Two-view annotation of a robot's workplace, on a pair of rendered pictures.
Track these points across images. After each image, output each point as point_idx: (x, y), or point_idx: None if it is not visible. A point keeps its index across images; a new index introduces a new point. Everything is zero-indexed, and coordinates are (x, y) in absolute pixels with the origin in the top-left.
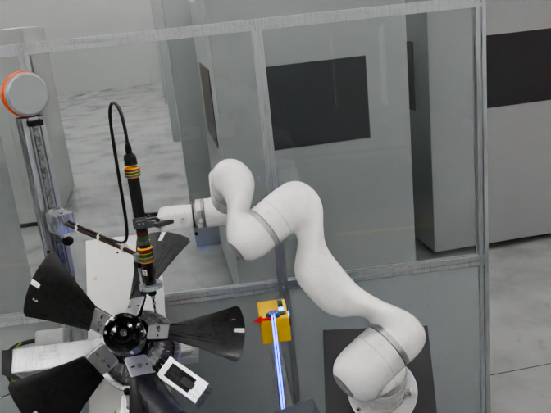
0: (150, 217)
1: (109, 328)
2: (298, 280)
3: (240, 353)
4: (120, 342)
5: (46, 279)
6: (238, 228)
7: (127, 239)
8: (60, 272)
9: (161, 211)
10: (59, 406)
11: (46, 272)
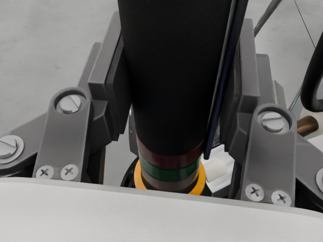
0: (75, 117)
1: None
2: None
3: None
4: (130, 183)
5: (262, 16)
6: None
7: (306, 108)
8: (261, 22)
9: (158, 226)
10: (135, 133)
11: (271, 4)
